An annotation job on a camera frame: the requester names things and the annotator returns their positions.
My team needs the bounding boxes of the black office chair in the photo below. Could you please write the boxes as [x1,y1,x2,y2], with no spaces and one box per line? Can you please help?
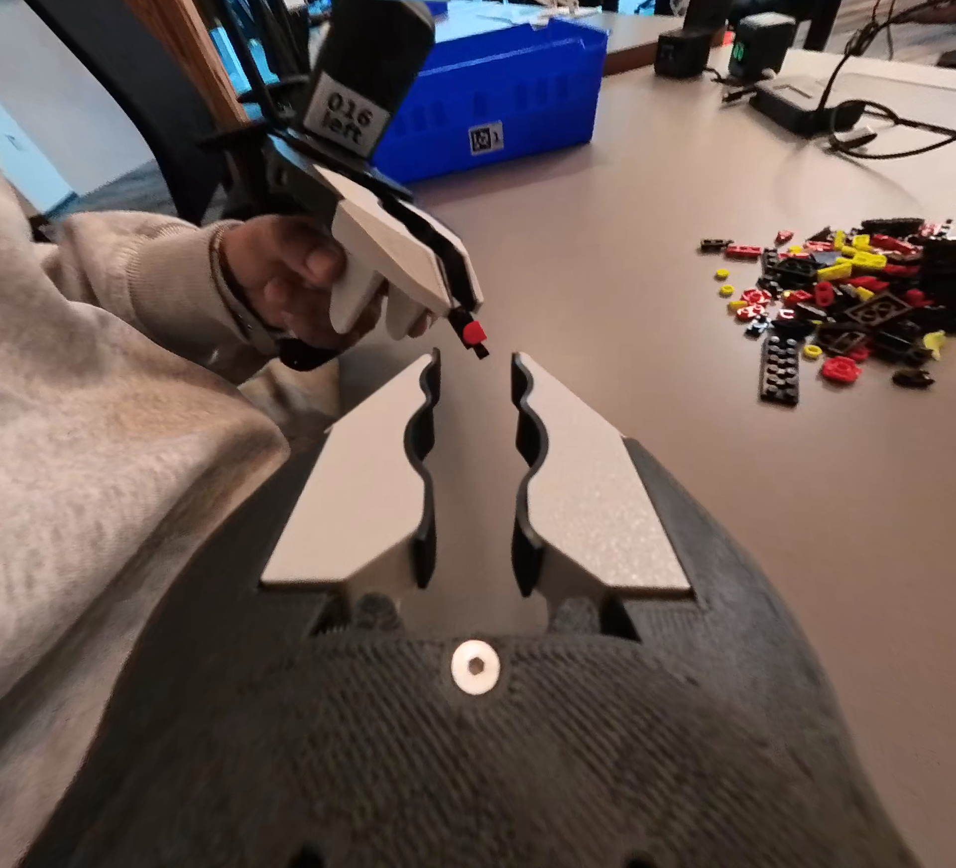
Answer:
[0,0,251,227]

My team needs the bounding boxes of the pile of lego pieces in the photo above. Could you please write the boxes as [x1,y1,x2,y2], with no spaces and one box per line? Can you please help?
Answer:
[701,217,956,391]

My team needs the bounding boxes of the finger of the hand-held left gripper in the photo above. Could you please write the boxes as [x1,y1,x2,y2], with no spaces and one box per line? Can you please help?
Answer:
[312,162,458,340]
[377,192,485,313]

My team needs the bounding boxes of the person's left forearm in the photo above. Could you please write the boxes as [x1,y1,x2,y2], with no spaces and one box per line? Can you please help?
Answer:
[0,170,258,406]

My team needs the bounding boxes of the black charger box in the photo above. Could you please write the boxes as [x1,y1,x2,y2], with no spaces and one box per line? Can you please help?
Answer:
[655,0,733,78]

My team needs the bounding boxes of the blue sheet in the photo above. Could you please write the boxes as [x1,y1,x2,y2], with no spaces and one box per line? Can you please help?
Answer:
[371,15,609,184]

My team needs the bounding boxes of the long black lego plate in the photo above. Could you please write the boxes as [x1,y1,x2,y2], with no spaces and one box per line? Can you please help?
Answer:
[759,334,802,406]

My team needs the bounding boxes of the black box with green display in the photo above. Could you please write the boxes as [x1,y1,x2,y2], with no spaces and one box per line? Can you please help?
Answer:
[728,12,797,82]

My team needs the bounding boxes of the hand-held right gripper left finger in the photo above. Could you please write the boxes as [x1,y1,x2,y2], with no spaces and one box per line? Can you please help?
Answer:
[260,349,443,604]

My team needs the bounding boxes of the flat black power adapter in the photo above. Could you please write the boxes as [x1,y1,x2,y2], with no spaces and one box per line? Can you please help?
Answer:
[749,78,867,137]

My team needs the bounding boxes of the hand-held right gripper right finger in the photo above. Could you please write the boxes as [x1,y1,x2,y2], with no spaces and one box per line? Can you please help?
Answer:
[510,351,693,608]

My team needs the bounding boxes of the person's left hand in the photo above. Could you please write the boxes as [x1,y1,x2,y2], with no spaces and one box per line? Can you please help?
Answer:
[220,215,352,350]

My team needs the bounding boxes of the person's grey sweatshirt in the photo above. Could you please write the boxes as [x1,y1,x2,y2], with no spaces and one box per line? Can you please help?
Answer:
[0,360,345,742]

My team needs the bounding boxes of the black cable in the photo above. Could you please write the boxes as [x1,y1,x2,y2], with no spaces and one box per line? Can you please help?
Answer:
[816,0,956,160]

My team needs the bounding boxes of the small red black lego piece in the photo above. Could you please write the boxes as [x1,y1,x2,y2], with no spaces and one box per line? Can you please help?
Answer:
[448,308,491,360]

